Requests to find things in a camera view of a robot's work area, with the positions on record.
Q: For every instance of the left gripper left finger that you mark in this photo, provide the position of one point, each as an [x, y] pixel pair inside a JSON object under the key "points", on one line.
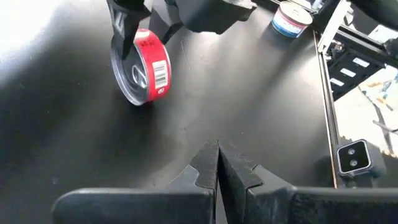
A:
{"points": [[140, 205]]}

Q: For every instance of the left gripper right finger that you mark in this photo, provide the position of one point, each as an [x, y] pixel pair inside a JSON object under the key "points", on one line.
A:
{"points": [[311, 205]]}

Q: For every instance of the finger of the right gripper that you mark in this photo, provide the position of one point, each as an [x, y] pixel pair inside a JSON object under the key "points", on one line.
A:
{"points": [[174, 29], [127, 18]]}

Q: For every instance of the red seafood can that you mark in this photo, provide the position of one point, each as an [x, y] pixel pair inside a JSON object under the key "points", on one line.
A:
{"points": [[155, 62]]}

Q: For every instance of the blue Wild Planet can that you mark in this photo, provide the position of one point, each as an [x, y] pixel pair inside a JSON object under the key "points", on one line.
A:
{"points": [[290, 21]]}

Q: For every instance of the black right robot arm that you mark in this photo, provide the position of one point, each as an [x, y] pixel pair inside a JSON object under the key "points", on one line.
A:
{"points": [[376, 12]]}

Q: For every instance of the black table mat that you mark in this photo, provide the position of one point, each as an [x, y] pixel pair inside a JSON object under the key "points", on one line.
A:
{"points": [[248, 109]]}

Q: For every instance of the silver aluminium bar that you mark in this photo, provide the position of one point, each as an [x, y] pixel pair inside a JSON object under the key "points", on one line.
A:
{"points": [[334, 25]]}

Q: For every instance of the black base with white labels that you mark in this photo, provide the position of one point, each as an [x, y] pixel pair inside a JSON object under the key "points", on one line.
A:
{"points": [[345, 59]]}

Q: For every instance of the table-level camera box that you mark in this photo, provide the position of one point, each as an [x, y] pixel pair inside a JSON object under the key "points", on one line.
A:
{"points": [[353, 157]]}

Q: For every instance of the black table frame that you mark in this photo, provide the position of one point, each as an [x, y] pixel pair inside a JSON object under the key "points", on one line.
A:
{"points": [[332, 124]]}

